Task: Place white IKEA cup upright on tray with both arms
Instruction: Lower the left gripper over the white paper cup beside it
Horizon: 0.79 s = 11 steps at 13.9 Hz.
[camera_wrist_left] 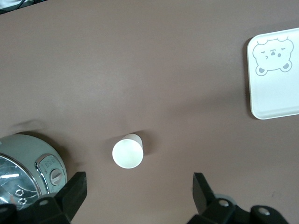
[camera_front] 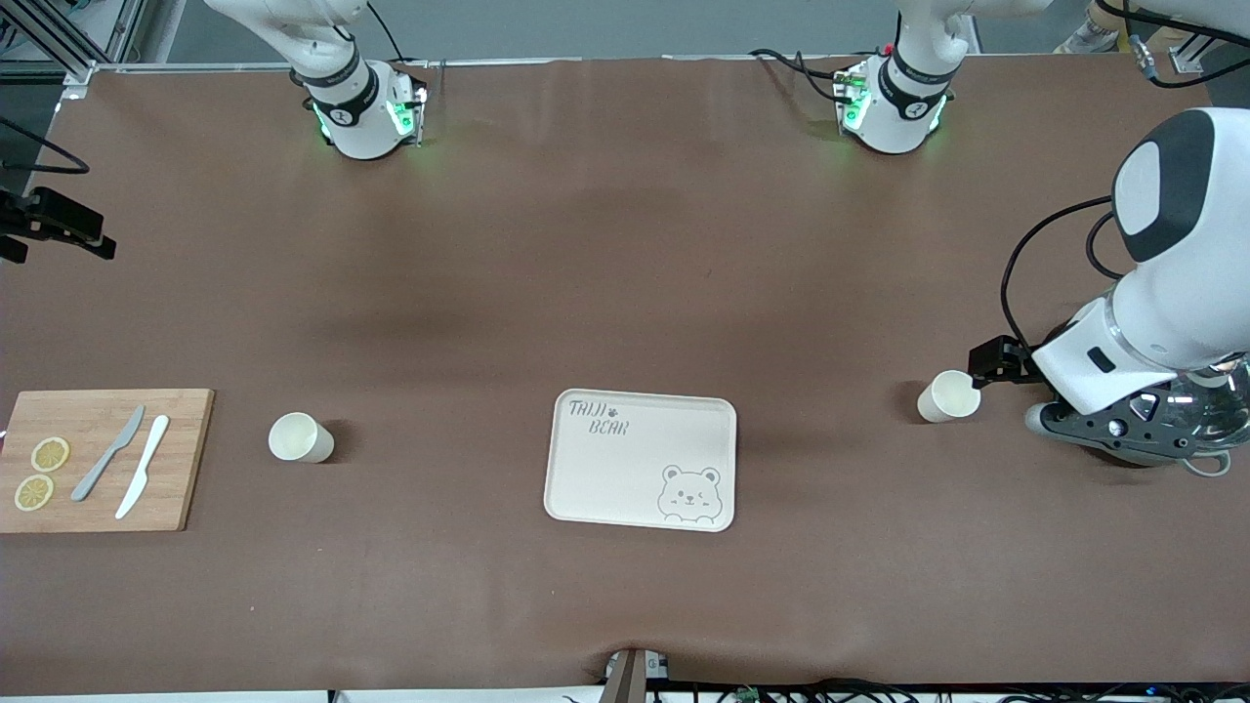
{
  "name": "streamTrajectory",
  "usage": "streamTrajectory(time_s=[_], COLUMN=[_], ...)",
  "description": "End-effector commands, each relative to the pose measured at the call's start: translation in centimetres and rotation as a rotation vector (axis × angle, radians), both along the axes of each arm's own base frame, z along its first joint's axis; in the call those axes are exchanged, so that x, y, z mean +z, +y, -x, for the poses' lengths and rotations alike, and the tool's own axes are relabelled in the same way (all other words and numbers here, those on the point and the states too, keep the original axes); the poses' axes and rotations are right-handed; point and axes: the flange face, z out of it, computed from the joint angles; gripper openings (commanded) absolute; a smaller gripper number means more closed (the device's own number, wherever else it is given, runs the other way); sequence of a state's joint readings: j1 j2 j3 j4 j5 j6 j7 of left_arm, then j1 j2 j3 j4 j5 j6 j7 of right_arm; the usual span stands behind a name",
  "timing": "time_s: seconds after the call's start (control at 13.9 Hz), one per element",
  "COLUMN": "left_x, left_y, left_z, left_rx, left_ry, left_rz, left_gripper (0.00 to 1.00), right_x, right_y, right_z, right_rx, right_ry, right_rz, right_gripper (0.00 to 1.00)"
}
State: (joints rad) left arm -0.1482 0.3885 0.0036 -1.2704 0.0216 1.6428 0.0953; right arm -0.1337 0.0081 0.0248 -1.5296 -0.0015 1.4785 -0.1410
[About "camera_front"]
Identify white plastic cup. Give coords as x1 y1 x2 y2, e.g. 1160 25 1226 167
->
917 369 982 425
268 412 336 465

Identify aluminium frame profile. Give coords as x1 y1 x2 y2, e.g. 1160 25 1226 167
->
0 0 149 87
1166 31 1233 77

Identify grey plastic knife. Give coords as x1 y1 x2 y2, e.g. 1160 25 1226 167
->
70 404 146 503

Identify white plastic knife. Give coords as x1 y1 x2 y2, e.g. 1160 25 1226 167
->
114 414 171 520

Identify wooden cutting board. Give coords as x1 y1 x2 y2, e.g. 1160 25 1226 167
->
0 389 216 534

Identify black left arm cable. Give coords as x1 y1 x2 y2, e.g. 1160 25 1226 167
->
999 195 1116 345

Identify glass pot lid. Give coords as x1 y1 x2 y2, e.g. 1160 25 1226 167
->
1177 356 1250 435

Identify grey-green cooking pot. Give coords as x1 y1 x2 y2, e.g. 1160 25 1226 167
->
1172 356 1250 478

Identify black arm base cable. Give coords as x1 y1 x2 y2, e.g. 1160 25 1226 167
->
748 46 853 104

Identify beige shoe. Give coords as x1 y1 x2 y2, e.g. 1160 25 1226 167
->
1053 12 1122 56

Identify white bear print tray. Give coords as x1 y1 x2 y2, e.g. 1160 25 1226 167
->
543 389 738 534

